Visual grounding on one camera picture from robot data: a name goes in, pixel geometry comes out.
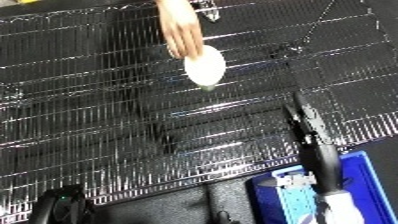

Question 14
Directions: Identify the person's hand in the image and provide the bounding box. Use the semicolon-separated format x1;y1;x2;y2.
154;0;207;61

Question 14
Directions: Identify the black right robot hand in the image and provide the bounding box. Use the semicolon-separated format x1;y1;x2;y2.
271;91;347;197

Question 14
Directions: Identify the white paper cup green band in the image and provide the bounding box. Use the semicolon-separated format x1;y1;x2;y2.
183;44;228;93

